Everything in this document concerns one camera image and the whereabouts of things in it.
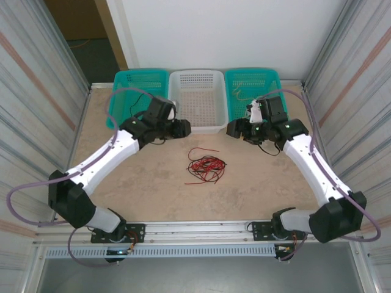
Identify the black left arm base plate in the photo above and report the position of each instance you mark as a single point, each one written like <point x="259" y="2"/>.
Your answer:
<point x="136" y="233"/>

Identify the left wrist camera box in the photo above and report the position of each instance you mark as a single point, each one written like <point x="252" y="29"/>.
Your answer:
<point x="172" y="113"/>

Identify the teal plastic basket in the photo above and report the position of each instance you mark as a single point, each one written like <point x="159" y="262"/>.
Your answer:
<point x="241" y="76"/>
<point x="128" y="79"/>

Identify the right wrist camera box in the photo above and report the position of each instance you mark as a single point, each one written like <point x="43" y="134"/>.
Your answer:
<point x="255" y="114"/>

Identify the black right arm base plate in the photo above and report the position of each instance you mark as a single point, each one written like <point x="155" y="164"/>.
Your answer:
<point x="259" y="230"/>

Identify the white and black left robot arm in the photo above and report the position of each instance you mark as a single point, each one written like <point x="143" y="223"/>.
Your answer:
<point x="100" y="161"/>

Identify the tan door frame post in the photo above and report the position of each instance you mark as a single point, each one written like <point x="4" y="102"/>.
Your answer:
<point x="110" y="30"/>

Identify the aluminium mounting rail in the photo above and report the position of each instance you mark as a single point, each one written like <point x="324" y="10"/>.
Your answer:
<point x="195" y="229"/>

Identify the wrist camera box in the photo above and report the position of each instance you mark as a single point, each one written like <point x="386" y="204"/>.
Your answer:
<point x="172" y="113"/>
<point x="255" y="114"/>

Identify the white plastic basket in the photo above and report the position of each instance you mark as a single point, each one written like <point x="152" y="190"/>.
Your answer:
<point x="198" y="100"/>

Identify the small circuit board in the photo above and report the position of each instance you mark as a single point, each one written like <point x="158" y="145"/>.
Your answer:
<point x="285" y="249"/>
<point x="117" y="252"/>

